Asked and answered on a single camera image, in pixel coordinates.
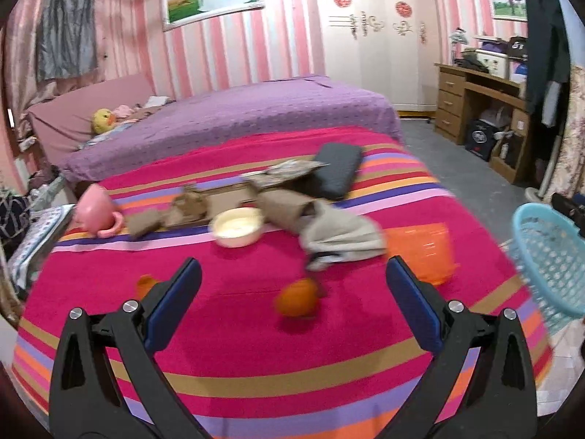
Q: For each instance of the black box under desk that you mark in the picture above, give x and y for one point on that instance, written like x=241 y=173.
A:
x=480 y=139

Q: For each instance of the camouflage snack packet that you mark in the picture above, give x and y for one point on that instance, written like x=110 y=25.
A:
x=281 y=174

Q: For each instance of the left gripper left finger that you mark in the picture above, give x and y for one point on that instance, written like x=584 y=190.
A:
x=85 y=399

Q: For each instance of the wooden desk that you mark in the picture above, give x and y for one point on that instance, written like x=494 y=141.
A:
x=466 y=95

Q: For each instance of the white wardrobe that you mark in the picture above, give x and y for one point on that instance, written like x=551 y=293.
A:
x=387 y=46

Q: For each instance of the black wallet case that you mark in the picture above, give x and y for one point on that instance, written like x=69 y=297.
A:
x=340 y=164

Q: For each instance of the cream round bowl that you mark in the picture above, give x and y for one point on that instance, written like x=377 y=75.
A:
x=238 y=227

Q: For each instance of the small brown paper piece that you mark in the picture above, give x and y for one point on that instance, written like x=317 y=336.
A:
x=142 y=223

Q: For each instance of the brown phone case tray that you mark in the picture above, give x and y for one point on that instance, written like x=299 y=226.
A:
x=221 y=199

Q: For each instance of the black patterned bag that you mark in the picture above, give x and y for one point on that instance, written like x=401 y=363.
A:
x=15 y=221

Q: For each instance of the whole orange fruit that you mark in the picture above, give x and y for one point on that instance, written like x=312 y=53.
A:
x=298 y=299

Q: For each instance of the grey hanging curtain cloth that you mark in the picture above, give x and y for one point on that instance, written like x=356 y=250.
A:
x=66 y=40

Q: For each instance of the pink headboard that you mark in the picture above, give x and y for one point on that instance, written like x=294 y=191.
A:
x=64 y=123

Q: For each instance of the desk lamp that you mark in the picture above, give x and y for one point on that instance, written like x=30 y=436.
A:
x=457 y=38

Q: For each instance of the brown paper ball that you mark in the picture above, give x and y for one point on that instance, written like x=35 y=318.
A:
x=188 y=208

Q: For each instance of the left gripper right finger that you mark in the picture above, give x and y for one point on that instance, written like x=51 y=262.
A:
x=499 y=401

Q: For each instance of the grey cloth pouch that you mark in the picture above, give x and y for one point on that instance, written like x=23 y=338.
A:
x=330 y=235

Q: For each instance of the purple dotted bedspread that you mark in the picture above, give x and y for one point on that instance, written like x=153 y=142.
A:
x=282 y=105

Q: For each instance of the light blue laundry basket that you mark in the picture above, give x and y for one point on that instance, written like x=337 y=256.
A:
x=548 y=252

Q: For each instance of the pink pig mug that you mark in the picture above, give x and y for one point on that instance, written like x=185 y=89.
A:
x=97 y=214

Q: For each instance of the black hanging garment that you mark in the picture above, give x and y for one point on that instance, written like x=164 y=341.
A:
x=548 y=55

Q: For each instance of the brown paper roll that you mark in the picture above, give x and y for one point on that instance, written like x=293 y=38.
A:
x=286 y=209

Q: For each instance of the striped magenta blanket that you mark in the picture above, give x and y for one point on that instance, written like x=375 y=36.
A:
x=243 y=370

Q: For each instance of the yellow duck plush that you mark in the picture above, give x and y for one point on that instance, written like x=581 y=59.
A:
x=103 y=120

